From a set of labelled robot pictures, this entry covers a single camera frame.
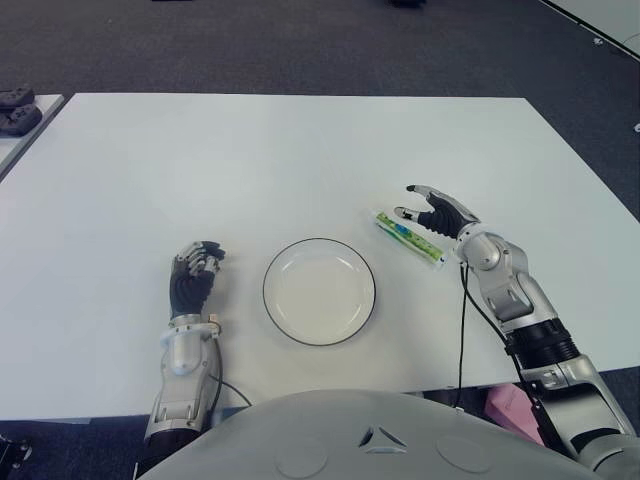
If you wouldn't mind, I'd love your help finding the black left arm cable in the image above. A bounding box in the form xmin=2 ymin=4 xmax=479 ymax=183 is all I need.
xmin=207 ymin=334 xmax=253 ymax=416

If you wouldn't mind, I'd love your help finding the grey robot torso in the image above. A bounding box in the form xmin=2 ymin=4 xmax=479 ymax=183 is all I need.
xmin=137 ymin=389 xmax=616 ymax=480

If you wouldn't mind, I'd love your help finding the white background table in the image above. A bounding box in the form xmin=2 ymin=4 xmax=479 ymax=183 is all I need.
xmin=539 ymin=0 xmax=640 ymax=59

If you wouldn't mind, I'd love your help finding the pink box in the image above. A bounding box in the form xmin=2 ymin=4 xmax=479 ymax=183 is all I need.
xmin=483 ymin=384 xmax=544 ymax=446

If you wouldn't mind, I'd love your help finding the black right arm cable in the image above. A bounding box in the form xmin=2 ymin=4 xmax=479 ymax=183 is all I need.
xmin=452 ymin=257 xmax=556 ymax=451

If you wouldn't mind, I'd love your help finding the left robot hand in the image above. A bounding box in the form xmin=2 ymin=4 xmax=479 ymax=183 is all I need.
xmin=168 ymin=239 xmax=227 ymax=321

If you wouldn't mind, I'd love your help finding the black game controller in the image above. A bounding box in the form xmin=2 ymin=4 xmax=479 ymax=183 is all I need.
xmin=0 ymin=103 xmax=44 ymax=137
xmin=0 ymin=88 xmax=36 ymax=111

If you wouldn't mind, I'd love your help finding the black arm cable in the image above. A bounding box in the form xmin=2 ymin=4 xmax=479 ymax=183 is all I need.
xmin=207 ymin=334 xmax=253 ymax=416
xmin=452 ymin=257 xmax=556 ymax=451

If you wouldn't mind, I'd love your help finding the white plate with black rim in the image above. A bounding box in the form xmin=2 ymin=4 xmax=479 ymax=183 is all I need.
xmin=262 ymin=238 xmax=377 ymax=346

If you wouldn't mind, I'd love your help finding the white side table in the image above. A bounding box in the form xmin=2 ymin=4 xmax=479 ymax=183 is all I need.
xmin=0 ymin=93 xmax=66 ymax=181

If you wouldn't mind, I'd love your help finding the green white toothpaste tube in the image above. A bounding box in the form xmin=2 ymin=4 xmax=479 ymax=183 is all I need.
xmin=373 ymin=209 xmax=449 ymax=271

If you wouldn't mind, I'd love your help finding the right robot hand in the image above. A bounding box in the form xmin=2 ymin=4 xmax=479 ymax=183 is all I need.
xmin=393 ymin=183 xmax=482 ymax=240

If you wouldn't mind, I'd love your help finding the black metal bracket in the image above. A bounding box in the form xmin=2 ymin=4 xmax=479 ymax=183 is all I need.
xmin=0 ymin=434 xmax=34 ymax=471

